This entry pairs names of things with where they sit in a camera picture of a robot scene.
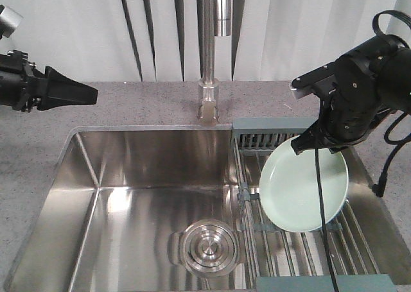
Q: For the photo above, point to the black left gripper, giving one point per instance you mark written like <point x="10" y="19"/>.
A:
<point x="20" y="81"/>

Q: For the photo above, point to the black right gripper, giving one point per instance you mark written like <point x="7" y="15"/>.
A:
<point x="347" y="118"/>

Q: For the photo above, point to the light green round plate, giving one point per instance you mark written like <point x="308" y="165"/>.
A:
<point x="288" y="188"/>

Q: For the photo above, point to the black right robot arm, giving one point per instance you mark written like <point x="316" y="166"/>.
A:
<point x="389" y="65"/>

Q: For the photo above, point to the grey sink drying rack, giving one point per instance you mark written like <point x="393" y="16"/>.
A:
<point x="367" y="252"/>

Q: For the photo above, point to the white pleated curtain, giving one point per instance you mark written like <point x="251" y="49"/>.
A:
<point x="159" y="40"/>

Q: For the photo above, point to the stainless steel sink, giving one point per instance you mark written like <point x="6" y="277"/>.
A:
<point x="119" y="203"/>

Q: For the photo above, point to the round steel sink drain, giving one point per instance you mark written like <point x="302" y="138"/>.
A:
<point x="209" y="248"/>

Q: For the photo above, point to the chrome kitchen faucet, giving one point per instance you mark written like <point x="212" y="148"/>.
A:
<point x="215" y="21"/>

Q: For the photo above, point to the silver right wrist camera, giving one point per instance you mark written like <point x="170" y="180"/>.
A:
<point x="318" y="82"/>

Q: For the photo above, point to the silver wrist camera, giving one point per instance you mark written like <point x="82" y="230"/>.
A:
<point x="318" y="82"/>
<point x="10" y="20"/>

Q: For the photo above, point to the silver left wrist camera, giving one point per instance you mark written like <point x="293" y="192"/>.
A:
<point x="10" y="20"/>

